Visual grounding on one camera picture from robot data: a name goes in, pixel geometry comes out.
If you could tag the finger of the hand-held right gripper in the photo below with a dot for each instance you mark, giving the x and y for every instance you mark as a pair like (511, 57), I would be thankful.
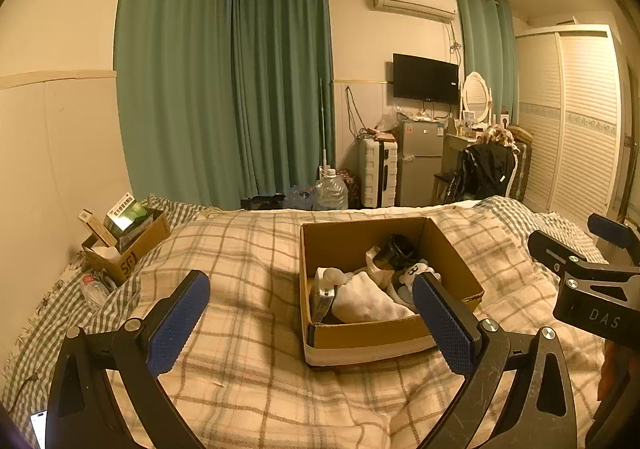
(555, 249)
(610, 229)

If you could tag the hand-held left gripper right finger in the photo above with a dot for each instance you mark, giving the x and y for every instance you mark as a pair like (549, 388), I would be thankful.
(445, 324)

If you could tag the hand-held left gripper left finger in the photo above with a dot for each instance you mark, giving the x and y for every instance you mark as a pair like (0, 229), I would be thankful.
(180, 324)

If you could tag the white socks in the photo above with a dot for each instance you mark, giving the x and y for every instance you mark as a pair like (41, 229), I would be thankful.
(421, 273)

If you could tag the large cardboard box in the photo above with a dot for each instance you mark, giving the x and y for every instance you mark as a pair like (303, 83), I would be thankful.
(375, 335)

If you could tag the black round container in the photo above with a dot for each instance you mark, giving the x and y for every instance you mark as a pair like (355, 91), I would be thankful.
(397, 249)

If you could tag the small white packet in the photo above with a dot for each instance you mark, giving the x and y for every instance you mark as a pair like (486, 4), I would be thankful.
(322, 301)

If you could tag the person's right hand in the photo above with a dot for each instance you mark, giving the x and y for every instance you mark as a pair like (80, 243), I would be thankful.
(614, 371)

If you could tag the beige plaid blanket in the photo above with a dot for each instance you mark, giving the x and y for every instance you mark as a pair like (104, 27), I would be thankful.
(240, 289)

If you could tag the dark suitcase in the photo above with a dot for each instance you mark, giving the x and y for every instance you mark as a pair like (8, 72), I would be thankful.
(522, 169)

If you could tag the small printed cardboard box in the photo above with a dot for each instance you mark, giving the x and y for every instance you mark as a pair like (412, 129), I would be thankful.
(145, 244)

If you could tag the small clear plastic bottle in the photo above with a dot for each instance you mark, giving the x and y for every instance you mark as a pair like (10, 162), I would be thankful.
(95, 291)

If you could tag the black jacket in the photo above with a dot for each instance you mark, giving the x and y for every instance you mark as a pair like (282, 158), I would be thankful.
(485, 171)

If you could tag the white louvered wardrobe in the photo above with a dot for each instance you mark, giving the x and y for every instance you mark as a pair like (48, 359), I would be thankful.
(575, 129)

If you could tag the green and white carton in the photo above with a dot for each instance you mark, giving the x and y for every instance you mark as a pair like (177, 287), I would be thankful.
(122, 211)

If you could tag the wooden chair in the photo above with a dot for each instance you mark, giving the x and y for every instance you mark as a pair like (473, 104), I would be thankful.
(442, 186)

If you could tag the green checked bed sheet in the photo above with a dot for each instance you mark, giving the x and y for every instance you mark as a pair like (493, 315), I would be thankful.
(45, 329)

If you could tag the silver small fridge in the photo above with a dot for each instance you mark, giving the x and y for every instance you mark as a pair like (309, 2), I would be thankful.
(420, 164)

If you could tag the white hard suitcase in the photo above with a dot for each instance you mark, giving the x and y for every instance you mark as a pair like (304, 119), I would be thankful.
(377, 174)

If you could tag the patterned dark bag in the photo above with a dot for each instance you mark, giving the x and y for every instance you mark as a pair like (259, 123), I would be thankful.
(351, 189)

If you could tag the oval white mirror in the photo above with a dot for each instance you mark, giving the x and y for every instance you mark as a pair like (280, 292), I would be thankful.
(476, 94)

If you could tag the smartphone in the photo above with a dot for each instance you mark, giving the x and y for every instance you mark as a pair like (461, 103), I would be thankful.
(41, 429)

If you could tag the large clear water jug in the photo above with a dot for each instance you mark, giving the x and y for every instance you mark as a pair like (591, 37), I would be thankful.
(331, 191)

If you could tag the narrow green curtain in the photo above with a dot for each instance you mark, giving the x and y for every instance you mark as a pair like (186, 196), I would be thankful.
(487, 54)

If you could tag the clear plastic bag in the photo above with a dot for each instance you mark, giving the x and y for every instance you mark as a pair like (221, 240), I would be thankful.
(389, 120)

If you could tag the white pole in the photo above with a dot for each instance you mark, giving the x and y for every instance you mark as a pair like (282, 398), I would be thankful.
(324, 124)

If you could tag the light green curtain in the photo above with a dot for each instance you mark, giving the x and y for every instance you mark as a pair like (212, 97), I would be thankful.
(175, 79)

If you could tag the dark green curtain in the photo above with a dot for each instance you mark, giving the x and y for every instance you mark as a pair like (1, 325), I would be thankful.
(282, 79)

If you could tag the white air conditioner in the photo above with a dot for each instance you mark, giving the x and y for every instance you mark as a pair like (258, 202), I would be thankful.
(412, 1)

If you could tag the black wall television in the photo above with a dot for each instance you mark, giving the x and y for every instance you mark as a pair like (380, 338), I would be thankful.
(425, 78)

